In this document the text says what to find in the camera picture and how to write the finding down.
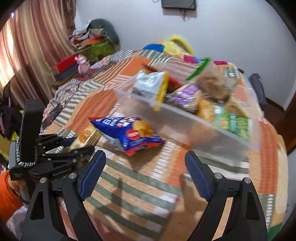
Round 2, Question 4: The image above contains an orange label cracker pack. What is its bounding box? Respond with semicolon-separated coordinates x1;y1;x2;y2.
69;123;101;151

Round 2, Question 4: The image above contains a blue snack bag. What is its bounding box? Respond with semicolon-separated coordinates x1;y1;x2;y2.
89;116;165;156

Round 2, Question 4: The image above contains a green snack pack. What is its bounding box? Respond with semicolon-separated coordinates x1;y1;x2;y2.
214;105;252;141

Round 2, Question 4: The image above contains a white yellow snack bag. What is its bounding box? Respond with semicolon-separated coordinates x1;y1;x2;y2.
132;70;169;103

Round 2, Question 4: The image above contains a yellow biscuit pack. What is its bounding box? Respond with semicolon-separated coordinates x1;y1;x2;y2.
196;98;215;123

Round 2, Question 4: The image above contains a purple label bread pack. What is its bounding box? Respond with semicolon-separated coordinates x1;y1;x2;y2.
166;83;202;113

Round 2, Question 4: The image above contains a clear plastic storage bin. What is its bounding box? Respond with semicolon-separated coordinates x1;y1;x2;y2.
115;76;260;161

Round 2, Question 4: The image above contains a brown bread green clip bag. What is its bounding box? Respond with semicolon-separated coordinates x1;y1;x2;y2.
186;58;234;100

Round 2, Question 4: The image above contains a tan cake slice pack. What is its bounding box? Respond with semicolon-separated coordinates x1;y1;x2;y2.
224;96;251;119

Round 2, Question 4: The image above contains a red snack bag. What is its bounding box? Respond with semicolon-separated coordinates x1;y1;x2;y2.
143;64;182;93

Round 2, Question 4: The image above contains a person left hand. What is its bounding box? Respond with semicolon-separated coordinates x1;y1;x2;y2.
8;176;27;196

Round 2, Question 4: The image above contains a red and black box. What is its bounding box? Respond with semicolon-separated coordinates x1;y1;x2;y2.
51;54;78;81

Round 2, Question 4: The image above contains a pink plush toy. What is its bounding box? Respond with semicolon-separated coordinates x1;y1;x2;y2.
75;55;90;75

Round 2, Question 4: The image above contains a patchwork striped bed quilt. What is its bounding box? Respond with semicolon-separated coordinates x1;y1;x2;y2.
44;50;288;240

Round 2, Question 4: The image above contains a green gift box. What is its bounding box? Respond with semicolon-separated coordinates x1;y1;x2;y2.
76;40;115;63

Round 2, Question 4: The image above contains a striped pink curtain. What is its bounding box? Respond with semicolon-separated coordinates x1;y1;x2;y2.
1;1;76;106

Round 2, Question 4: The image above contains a grey plush pillow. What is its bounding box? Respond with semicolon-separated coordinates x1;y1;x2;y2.
86;19;120;45

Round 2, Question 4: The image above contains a colourful yellow pillow blanket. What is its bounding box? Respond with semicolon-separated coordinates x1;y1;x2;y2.
142;41;203;64

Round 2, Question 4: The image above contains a dark backpack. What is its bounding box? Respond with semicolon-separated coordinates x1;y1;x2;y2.
249;73;267;110

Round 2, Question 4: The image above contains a yellow foam tube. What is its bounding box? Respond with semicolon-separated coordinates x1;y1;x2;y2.
163;35;195;56

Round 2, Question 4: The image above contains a wall mounted black monitor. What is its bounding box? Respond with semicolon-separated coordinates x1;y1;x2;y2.
161;0;196;10

